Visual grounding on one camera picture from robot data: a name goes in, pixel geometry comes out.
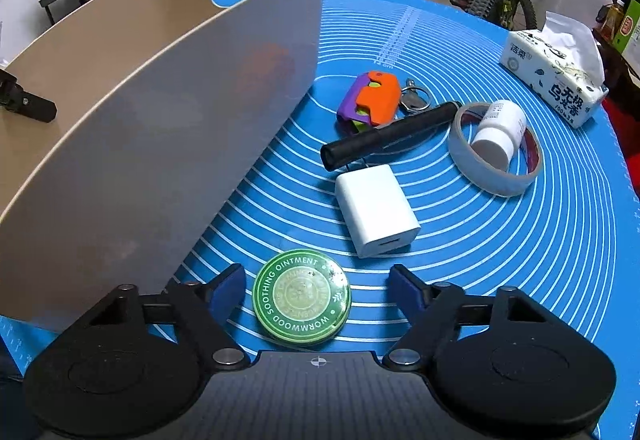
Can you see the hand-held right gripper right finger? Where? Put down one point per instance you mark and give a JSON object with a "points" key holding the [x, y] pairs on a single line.
{"points": [[405, 291]]}

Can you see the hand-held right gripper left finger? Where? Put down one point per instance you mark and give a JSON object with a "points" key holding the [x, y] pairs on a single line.
{"points": [[227, 291]]}

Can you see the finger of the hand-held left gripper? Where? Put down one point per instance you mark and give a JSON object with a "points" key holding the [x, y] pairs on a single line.
{"points": [[31, 107]]}

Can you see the round green ointment tin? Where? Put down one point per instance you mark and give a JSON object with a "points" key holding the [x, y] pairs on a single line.
{"points": [[300, 297]]}

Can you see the white charger block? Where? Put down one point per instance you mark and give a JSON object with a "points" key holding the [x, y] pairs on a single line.
{"points": [[372, 205]]}

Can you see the beige plastic storage bin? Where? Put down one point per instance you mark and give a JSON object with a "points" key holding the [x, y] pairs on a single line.
{"points": [[150, 144]]}

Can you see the white tape roll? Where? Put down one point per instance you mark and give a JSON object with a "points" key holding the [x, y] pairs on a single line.
{"points": [[475, 167]]}

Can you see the black cylinder pen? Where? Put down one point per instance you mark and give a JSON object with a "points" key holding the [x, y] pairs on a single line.
{"points": [[380, 137]]}

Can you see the white pill bottle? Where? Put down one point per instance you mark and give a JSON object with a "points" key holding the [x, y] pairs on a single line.
{"points": [[495, 139]]}

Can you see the purple orange toy knife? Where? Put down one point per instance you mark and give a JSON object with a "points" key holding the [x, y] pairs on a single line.
{"points": [[377, 99]]}

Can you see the blue silicone baking mat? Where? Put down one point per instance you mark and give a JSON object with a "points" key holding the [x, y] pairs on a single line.
{"points": [[500, 245]]}

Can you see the white tissue pack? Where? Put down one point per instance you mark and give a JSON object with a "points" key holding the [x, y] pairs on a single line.
{"points": [[550, 74]]}

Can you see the brown drink bottle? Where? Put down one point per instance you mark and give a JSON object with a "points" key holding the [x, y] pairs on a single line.
{"points": [[609, 19]]}

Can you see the green white carton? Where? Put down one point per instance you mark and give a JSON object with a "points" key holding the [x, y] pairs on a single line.
{"points": [[631, 27]]}

